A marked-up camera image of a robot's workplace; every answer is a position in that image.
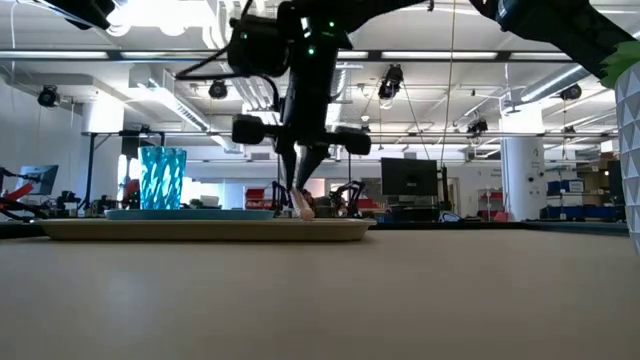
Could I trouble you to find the fork with orange handle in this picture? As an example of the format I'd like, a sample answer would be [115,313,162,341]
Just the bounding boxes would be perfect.
[290,186,317,223]

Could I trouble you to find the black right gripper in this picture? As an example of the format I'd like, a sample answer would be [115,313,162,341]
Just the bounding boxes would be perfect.
[231,0,373,194]

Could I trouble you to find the teal translucent plastic cup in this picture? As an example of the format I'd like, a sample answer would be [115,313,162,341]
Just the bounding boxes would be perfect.
[137,145,188,212]

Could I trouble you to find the black overhead light bar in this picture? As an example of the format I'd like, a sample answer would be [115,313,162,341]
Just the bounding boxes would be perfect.
[0,48,574,64]

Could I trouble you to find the white faceted plant pot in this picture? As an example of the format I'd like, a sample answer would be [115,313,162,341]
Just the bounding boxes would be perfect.
[614,63,640,254]

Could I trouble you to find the beige plastic tray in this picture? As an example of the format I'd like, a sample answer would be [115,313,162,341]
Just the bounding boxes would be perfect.
[37,217,378,243]

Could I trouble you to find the black computer monitor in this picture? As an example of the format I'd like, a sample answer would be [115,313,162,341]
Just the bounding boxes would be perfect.
[380,156,440,198]

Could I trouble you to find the green succulent plant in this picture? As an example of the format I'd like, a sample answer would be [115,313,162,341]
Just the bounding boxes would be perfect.
[598,41,640,91]

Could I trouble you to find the white round column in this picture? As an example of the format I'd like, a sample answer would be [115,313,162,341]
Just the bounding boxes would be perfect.
[500,102,547,222]

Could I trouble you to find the blue storage box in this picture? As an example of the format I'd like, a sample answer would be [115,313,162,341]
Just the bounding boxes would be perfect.
[546,179,586,197]

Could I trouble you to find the blue round plate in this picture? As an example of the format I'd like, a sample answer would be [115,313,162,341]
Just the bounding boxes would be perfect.
[103,208,277,222]

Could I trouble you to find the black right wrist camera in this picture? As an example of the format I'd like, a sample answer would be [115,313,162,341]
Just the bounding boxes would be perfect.
[226,13,293,79]

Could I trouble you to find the red storage boxes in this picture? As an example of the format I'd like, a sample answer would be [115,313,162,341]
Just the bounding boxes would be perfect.
[244,187,267,211]

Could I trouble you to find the grey-screen monitor on arm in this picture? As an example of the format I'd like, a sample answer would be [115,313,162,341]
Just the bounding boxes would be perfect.
[18,163,60,197]

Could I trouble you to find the black aluminium table frame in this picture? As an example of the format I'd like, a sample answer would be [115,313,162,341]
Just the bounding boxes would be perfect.
[0,218,632,239]

